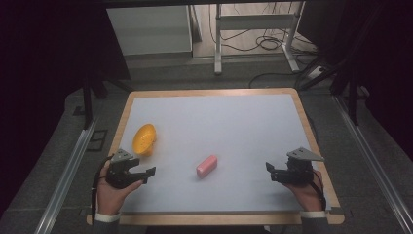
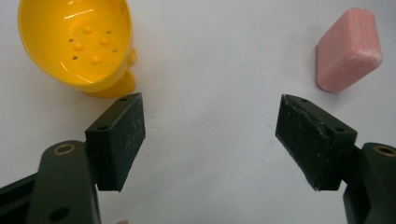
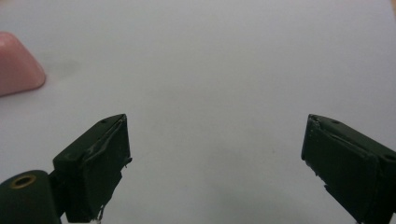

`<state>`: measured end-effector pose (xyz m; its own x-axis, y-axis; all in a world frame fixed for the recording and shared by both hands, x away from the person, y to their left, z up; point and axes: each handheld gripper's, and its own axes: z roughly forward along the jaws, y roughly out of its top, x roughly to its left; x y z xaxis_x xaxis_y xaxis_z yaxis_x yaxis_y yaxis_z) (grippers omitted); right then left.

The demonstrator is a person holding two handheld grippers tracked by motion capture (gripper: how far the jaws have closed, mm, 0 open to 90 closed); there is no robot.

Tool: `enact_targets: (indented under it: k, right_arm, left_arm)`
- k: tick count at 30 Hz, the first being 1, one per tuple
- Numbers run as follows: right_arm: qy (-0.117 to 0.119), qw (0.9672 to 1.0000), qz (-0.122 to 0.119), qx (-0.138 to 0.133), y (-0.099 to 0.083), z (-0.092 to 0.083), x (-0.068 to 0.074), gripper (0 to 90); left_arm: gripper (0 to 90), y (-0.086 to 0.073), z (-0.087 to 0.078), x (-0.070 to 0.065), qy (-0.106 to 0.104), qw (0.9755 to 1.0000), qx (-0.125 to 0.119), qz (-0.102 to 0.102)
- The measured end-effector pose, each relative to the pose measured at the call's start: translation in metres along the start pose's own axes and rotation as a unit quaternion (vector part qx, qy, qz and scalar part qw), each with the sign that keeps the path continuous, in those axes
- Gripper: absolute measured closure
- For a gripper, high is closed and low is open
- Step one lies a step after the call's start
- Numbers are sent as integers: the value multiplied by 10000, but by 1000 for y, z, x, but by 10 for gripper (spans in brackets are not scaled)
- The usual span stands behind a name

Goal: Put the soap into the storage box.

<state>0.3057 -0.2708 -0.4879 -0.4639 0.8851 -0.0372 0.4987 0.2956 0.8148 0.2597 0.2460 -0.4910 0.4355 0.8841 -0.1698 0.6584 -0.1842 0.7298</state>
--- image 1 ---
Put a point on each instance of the person's left hand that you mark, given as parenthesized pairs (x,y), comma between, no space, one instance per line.
(112,198)

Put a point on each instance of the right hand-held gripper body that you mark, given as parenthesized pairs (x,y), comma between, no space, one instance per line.
(298,170)

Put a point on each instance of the white metal stand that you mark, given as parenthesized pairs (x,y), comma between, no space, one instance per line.
(256,22)

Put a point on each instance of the white power strip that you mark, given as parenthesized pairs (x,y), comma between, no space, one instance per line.
(315,72)

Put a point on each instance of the black stand leg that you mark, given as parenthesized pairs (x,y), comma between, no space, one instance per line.
(87,104)

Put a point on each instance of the grey panel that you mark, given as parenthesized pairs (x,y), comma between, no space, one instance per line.
(149,31)

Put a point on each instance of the aluminium rail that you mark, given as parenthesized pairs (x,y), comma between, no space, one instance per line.
(65,178)
(373,162)

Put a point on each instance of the yellow perforated plastic bowl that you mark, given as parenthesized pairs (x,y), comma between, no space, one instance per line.
(144,139)

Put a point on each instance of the black floor bracket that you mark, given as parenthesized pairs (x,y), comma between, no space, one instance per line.
(97,140)

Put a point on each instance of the person's right hand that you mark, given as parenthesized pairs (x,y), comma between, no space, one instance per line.
(305,196)

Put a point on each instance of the pink soap bar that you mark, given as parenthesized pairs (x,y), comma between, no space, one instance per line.
(206,166)

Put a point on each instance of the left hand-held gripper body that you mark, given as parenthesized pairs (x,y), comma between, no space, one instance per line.
(118,174)

